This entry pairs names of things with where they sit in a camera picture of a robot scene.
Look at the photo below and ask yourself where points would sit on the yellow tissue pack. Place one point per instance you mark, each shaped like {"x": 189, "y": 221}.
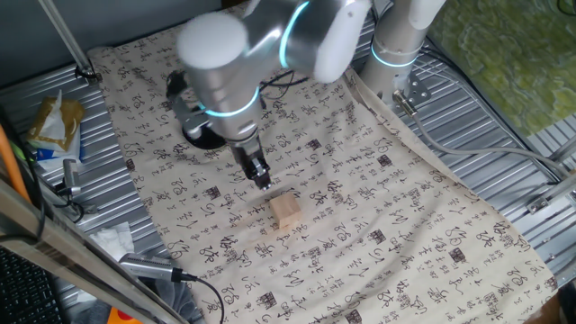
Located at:
{"x": 54, "y": 126}

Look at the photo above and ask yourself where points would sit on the aluminium frame bar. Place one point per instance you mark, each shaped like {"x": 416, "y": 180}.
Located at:
{"x": 67, "y": 256}

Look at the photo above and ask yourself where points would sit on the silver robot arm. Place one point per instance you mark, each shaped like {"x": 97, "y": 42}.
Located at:
{"x": 211, "y": 40}

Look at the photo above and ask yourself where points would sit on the black round scale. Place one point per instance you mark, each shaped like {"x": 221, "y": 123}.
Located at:
{"x": 207, "y": 143}

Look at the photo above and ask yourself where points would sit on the silver camera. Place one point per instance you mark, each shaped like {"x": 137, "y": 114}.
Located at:
{"x": 144, "y": 266}

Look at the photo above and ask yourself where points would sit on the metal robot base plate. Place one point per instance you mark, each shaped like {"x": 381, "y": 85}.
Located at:
{"x": 416, "y": 90}

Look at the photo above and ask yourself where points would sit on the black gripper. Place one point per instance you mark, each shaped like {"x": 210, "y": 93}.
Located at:
{"x": 245, "y": 155}

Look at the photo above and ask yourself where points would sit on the white crumpled tissue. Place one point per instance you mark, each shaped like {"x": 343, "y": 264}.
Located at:
{"x": 112, "y": 240}

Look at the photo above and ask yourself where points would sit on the orange pole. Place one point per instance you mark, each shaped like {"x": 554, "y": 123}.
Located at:
{"x": 9, "y": 162}

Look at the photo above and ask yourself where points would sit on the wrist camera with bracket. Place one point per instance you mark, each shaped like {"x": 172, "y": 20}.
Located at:
{"x": 193, "y": 121}

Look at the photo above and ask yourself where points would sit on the thin aluminium pole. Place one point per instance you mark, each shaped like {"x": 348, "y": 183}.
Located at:
{"x": 67, "y": 40}

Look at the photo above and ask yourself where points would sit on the wooden cube block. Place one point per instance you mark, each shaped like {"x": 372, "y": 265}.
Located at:
{"x": 285, "y": 209}

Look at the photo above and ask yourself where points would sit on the black keyboard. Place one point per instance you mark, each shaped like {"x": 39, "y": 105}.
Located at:
{"x": 22, "y": 292}

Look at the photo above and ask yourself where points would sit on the small camera on stand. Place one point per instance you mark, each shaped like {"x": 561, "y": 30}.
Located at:
{"x": 70, "y": 173}

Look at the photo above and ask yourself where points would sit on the orange emergency stop box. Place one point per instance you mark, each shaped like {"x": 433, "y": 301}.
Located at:
{"x": 119, "y": 317}

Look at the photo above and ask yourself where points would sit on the beige calligraphy print cloth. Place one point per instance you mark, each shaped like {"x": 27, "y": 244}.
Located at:
{"x": 337, "y": 202}

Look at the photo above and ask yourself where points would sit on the aluminium frame bracket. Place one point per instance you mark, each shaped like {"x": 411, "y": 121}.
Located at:
{"x": 540, "y": 203}

